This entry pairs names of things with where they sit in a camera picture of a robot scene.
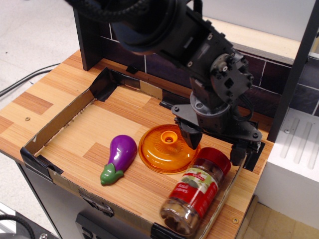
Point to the cardboard fence with black tape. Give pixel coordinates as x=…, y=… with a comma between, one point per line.
x=65, y=158

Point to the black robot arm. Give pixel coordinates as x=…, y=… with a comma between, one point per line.
x=218, y=73

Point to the white ridged side unit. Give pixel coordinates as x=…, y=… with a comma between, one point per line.
x=290, y=181

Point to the purple toy eggplant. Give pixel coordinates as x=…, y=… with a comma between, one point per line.
x=123, y=151

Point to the basil bottle with red lid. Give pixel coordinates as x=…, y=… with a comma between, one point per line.
x=193, y=194

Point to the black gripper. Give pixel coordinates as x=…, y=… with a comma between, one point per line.
x=223, y=123

